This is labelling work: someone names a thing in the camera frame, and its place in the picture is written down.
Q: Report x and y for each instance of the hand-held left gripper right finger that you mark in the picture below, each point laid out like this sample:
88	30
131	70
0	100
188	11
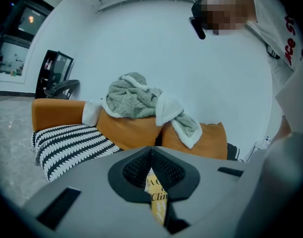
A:
215	197

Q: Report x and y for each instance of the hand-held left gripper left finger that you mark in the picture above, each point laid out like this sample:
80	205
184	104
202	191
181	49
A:
86	207

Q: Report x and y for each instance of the yellow book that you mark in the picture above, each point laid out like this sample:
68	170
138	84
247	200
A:
158	204

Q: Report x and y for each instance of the orange sofa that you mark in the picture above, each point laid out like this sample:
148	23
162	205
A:
54	113

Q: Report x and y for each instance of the person's left forearm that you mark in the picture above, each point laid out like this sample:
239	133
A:
284	130

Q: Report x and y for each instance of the orange sofa cushion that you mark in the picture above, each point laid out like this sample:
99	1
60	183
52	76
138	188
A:
129	130
212	140

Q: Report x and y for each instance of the black and white patterned throw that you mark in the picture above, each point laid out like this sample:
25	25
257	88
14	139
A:
67	145

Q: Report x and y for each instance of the grey knitted fleece-lined blanket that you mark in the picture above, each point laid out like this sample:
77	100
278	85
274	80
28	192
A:
131	98

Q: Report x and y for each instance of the black chair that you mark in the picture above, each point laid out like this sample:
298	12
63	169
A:
63	87

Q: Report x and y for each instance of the black shelf cabinet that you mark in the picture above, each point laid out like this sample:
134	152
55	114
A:
60	66

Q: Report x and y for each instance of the dark bottle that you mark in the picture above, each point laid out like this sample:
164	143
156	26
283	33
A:
46	64

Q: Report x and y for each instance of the person's head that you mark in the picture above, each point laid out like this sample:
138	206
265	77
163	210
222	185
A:
225	11

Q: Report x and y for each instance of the dark framed window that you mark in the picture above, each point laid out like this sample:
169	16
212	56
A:
24	26

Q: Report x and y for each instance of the person's white printed shirt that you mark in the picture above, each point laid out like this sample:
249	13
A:
272	14

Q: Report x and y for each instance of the white wall socket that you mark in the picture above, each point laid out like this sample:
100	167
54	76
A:
267	140

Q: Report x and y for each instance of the black head-worn camera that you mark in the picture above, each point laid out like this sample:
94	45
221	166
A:
200	31

